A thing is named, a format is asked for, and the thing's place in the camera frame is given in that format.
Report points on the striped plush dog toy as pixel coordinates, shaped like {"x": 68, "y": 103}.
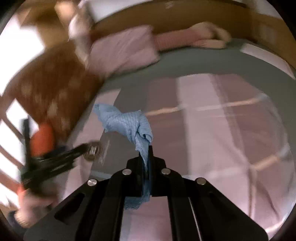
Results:
{"x": 201, "y": 35}

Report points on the brown floral cushion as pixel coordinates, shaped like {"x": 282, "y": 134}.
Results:
{"x": 55, "y": 88}

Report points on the pink pillow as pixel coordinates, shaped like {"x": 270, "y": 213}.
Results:
{"x": 124, "y": 51}

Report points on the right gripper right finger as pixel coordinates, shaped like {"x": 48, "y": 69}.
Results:
{"x": 199, "y": 211}

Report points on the green bed mattress sheet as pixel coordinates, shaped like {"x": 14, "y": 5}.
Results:
{"x": 279, "y": 86}

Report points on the light blue cloth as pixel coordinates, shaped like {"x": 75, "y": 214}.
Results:
{"x": 133, "y": 125}

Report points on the plaid pink grey blanket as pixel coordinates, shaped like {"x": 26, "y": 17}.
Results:
{"x": 204, "y": 125}

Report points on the orange carrot plush pillow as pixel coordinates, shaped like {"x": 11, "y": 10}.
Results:
{"x": 36, "y": 148}

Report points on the wooden bed headboard rail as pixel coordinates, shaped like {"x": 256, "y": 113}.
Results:
{"x": 12, "y": 160}

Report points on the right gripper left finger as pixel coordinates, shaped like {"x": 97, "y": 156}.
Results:
{"x": 92, "y": 212}

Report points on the white flat board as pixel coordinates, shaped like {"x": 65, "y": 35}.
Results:
{"x": 268, "y": 57}

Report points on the person left hand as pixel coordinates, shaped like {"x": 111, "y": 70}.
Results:
{"x": 33, "y": 207}

